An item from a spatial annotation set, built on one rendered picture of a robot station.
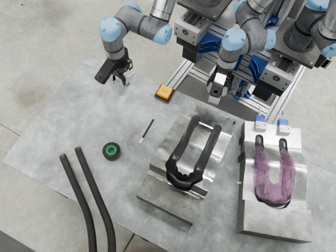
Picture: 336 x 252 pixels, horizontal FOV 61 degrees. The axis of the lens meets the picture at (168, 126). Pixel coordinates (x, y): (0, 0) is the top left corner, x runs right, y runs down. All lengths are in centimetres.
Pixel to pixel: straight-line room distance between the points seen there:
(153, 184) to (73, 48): 185
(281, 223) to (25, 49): 250
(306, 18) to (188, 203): 89
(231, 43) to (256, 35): 11
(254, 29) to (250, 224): 72
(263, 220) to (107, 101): 89
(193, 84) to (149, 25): 121
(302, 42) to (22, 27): 248
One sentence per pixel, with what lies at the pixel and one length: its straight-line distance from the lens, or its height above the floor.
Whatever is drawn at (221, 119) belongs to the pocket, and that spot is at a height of 86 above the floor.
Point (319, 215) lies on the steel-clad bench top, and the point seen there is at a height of 80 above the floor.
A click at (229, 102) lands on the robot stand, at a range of 218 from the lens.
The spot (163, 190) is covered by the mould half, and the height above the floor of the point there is 86.
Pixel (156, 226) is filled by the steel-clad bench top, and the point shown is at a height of 80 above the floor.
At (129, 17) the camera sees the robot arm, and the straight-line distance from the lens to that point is 111.
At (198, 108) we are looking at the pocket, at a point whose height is 86.
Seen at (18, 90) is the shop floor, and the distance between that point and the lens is 269.
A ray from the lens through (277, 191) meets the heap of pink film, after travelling 126.
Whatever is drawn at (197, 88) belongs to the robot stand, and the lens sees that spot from 220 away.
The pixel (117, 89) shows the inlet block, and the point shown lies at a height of 96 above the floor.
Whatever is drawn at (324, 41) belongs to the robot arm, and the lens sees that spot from 127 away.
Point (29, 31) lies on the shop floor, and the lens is 307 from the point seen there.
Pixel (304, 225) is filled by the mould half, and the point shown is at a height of 91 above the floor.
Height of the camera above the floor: 204
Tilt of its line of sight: 65 degrees down
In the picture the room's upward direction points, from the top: 3 degrees clockwise
